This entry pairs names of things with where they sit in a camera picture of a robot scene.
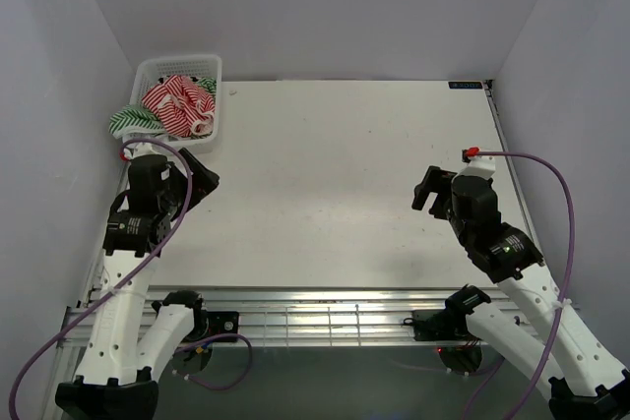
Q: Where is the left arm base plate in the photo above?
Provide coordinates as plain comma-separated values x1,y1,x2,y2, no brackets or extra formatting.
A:
201,310,240,343

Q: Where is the aluminium rail frame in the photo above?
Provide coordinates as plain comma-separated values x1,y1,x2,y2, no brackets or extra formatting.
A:
67,81,519,347

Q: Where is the green striped tank top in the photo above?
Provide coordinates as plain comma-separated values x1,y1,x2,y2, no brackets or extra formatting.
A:
107,76,218,142

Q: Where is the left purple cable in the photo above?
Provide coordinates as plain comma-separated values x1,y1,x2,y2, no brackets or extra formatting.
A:
6,138,253,420

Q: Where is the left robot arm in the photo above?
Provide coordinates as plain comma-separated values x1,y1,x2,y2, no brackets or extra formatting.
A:
55,146,220,419

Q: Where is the red striped tank top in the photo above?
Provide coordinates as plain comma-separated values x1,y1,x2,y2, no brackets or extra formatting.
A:
142,75,217,139

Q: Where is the white plastic basket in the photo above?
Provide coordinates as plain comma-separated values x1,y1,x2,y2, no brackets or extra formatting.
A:
110,53,222,152

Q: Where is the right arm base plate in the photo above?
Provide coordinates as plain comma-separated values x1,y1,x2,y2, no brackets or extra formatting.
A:
402,309,469,341

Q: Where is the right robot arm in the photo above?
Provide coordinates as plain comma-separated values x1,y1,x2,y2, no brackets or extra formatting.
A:
404,148,629,419

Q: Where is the blue table label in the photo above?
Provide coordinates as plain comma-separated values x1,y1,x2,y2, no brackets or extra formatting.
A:
448,81,483,90

